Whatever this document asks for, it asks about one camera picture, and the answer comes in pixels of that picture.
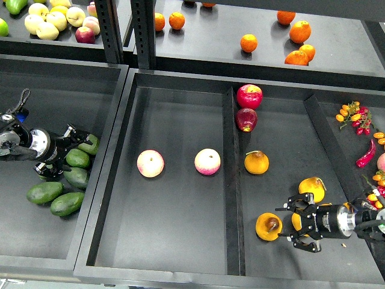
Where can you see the cherry tomato bunch bottom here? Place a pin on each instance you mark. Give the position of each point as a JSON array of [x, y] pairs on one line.
[[376, 195]]

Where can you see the pale yellow apple front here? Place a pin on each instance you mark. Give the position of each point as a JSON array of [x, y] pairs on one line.
[[47, 31]]

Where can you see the pink yellow peach right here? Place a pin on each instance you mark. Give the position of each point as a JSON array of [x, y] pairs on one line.
[[207, 161]]

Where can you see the cherry tomato bunch top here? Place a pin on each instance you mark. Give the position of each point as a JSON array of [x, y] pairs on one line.
[[359, 117]]

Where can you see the orange on shelf left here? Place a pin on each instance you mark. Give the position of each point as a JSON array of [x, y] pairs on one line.
[[159, 22]]

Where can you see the black centre tray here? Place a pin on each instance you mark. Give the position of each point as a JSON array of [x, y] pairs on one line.
[[182, 229]]

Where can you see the black shelf post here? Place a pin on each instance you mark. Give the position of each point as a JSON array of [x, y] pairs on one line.
[[110, 30], [143, 20]]

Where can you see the red apple on shelf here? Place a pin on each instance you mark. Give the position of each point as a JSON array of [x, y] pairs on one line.
[[85, 35]]

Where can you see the red chili pepper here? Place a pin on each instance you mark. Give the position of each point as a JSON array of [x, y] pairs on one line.
[[368, 156]]

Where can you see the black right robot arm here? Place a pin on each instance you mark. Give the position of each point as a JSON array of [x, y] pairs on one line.
[[369, 222]]

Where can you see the green avocado bottom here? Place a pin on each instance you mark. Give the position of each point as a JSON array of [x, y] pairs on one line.
[[67, 204]]

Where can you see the yellow pear upper right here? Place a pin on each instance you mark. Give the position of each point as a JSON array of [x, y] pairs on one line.
[[315, 186]]

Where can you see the pink peach right edge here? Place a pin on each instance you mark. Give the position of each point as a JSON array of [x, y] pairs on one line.
[[381, 162]]

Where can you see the yellow pear with brown stem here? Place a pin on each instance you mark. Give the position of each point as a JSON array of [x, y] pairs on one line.
[[268, 226]]

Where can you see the pink yellow peach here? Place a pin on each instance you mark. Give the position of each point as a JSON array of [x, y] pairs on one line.
[[150, 163], [207, 161]]

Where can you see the black shelf post left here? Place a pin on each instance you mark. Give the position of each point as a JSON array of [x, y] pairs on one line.
[[110, 30]]

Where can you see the black left tray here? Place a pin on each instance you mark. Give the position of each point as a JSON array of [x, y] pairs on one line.
[[34, 243]]

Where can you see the pale yellow apple right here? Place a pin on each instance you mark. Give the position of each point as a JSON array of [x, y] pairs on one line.
[[75, 16]]

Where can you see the pale yellow apple back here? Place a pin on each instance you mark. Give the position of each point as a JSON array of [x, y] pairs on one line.
[[38, 9]]

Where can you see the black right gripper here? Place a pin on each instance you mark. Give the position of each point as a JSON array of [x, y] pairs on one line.
[[317, 221]]

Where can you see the pale yellow apple left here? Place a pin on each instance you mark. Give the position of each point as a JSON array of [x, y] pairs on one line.
[[31, 22]]

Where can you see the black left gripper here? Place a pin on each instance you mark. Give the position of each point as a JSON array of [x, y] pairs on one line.
[[52, 149]]

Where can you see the yellow pear lower middle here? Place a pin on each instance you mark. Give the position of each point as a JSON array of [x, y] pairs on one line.
[[325, 205]]

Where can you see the green apple shelf edge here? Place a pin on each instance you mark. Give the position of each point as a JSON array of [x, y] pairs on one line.
[[4, 29]]

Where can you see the yellow pear near divider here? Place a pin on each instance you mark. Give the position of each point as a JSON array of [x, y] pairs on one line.
[[256, 162]]

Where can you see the dark green avocado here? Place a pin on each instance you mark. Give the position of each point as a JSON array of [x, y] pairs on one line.
[[44, 192]]

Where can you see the green avocado top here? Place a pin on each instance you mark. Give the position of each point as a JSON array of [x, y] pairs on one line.
[[91, 149]]

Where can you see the orange cherry tomatoes pair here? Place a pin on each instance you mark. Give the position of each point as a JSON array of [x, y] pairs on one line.
[[380, 137]]

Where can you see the pink yellow peach left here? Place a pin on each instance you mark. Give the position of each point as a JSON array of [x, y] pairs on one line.
[[150, 163]]

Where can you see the pale yellow apple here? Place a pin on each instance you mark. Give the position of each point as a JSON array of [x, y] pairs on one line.
[[47, 31], [31, 22], [58, 19], [38, 9], [75, 16]]

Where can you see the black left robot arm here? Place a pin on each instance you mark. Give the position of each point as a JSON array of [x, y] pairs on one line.
[[15, 136]]

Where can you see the dark red apple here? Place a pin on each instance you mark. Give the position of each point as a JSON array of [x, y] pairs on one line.
[[246, 119]]

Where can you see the green pear on shelf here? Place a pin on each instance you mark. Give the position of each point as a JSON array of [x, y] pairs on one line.
[[14, 7]]

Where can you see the pale yellow apple middle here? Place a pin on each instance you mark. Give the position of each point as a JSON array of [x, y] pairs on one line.
[[58, 19]]

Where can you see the bright red apple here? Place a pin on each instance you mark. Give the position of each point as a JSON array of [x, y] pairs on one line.
[[249, 96]]

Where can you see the black shelf post right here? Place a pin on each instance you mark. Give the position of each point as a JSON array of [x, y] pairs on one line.
[[143, 20]]

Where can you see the pink peach on shelf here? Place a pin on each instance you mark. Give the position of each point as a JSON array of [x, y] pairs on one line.
[[92, 23]]

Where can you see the yellow pear lower left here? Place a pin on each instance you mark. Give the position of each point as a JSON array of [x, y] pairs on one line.
[[297, 222]]

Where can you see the cherry tomato bunch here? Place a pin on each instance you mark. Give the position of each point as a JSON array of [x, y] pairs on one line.
[[376, 195], [359, 117]]

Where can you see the black tray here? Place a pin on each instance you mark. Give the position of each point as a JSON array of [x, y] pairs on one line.
[[34, 243], [182, 229]]

